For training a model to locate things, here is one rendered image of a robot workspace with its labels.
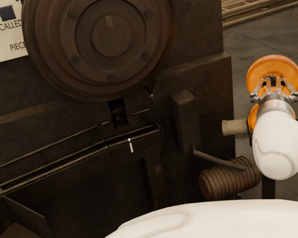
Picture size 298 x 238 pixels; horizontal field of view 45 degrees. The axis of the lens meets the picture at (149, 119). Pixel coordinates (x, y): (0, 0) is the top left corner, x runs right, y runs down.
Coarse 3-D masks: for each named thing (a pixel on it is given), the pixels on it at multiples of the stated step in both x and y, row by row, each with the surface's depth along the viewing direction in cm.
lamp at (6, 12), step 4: (0, 8) 108; (4, 8) 108; (8, 8) 109; (0, 12) 108; (4, 12) 109; (8, 12) 109; (12, 12) 109; (4, 16) 109; (8, 16) 109; (12, 16) 110
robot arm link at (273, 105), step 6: (264, 102) 89; (270, 102) 88; (276, 102) 87; (282, 102) 87; (258, 108) 91; (264, 108) 87; (270, 108) 86; (276, 108) 85; (282, 108) 85; (288, 108) 86; (258, 114) 88
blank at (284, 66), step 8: (264, 56) 106; (272, 56) 105; (280, 56) 104; (256, 64) 106; (264, 64) 105; (272, 64) 104; (280, 64) 103; (288, 64) 103; (248, 72) 108; (256, 72) 107; (264, 72) 106; (272, 72) 106; (280, 72) 105; (288, 72) 104; (296, 72) 104; (248, 80) 109; (256, 80) 108; (296, 80) 105; (248, 88) 110; (264, 88) 109; (272, 88) 110; (296, 88) 106
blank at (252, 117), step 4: (256, 104) 126; (252, 108) 128; (256, 108) 125; (292, 108) 124; (252, 112) 126; (256, 112) 126; (252, 116) 127; (252, 120) 128; (252, 124) 129; (252, 128) 130
